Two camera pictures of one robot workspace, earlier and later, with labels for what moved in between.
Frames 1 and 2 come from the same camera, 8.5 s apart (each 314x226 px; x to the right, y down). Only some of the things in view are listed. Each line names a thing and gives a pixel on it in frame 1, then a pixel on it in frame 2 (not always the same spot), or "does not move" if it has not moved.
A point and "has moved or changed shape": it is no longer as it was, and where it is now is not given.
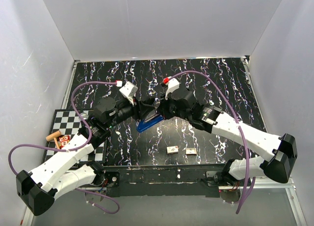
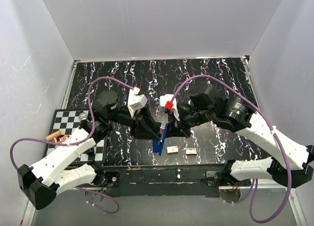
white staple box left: x=172 y=149 does not move
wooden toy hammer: x=54 y=136 does not move
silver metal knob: x=85 y=115 does not move
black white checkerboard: x=68 y=122 does not move
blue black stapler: x=149 y=120 has moved or changed shape
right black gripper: x=162 y=109 to x=176 y=129
